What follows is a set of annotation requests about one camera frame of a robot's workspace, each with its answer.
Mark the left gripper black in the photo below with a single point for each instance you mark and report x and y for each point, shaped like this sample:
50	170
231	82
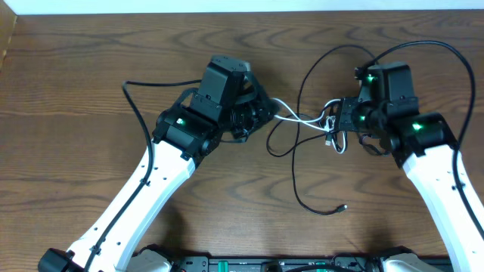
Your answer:
268	108

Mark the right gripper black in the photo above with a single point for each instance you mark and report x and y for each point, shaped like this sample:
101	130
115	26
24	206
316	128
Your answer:
347	105

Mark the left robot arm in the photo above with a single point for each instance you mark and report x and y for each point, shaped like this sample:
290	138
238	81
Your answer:
228	99

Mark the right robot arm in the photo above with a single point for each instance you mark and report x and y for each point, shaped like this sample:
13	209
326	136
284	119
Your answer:
423	145

